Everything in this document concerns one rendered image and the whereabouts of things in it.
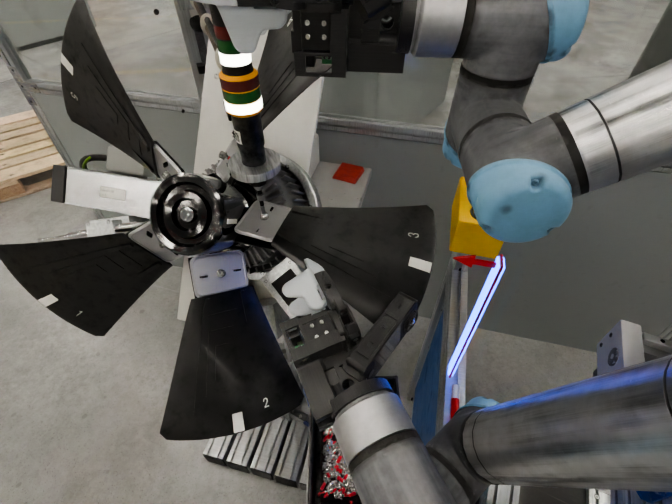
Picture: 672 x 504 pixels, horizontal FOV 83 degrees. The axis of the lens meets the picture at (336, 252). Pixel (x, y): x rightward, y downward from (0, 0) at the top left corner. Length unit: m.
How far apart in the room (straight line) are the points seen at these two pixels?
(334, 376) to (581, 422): 0.23
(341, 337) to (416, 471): 0.14
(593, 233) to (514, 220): 1.18
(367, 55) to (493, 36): 0.12
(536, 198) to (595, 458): 0.19
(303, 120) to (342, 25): 0.44
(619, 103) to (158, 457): 1.70
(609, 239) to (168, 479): 1.76
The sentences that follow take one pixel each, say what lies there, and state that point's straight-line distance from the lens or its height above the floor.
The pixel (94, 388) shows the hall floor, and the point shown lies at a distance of 2.01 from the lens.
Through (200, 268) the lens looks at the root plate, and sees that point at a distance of 0.63.
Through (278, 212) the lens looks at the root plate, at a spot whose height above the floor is 1.19.
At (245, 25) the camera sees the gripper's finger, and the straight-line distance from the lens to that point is 0.43.
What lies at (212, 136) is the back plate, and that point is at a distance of 0.90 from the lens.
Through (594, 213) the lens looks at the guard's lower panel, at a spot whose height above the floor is 0.79.
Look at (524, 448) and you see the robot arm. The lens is 0.39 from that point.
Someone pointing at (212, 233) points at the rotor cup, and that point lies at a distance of 0.56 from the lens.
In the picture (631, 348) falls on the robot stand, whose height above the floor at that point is 0.99.
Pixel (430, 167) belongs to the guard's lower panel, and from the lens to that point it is 1.31.
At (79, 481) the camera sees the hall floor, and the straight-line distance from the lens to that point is 1.87.
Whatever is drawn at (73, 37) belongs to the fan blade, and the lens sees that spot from 0.77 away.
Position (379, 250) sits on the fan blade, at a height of 1.18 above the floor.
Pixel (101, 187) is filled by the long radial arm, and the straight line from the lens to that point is 0.89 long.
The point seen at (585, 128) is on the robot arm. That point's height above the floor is 1.43.
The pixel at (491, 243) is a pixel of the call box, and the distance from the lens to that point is 0.84.
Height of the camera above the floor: 1.58
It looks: 46 degrees down
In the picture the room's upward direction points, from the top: straight up
